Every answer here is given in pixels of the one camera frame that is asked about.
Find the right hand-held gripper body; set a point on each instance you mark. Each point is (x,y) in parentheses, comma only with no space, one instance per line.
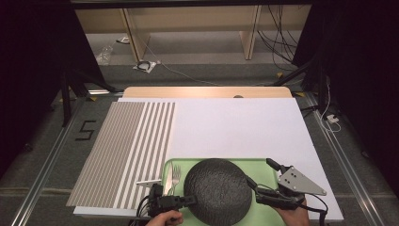
(296,182)

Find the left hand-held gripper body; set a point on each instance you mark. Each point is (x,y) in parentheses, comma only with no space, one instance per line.
(164,201)

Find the black textured plate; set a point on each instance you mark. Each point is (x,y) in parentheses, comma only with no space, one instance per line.
(216,191)

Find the silver fork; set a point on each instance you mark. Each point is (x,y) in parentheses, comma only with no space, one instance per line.
(177,172)

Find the green tray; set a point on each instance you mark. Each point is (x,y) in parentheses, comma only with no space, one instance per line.
(262,216)

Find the person's left hand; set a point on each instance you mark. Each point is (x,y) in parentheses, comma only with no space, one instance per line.
(166,219)

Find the person's right hand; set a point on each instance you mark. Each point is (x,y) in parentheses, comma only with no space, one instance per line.
(295,218)

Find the striped placemat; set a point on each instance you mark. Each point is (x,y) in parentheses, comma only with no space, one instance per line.
(125,141)

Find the white power adapter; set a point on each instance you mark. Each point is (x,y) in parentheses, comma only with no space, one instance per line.
(332,118)

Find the black metal stand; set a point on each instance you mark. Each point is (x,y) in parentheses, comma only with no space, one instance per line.
(295,73)
(66,100)

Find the light wooden table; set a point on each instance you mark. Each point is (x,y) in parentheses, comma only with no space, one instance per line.
(188,92)

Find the black curtain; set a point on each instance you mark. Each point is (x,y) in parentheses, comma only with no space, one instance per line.
(360,62)
(31,62)

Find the clear plastic bag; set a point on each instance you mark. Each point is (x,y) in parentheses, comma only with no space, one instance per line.
(105,55)

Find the small white packet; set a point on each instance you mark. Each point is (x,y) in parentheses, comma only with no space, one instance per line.
(123,40)

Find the light wooden shelf unit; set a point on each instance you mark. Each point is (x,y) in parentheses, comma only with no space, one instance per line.
(194,19)

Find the metal floor rail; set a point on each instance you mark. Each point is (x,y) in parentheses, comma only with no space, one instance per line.
(47,166)
(345,163)

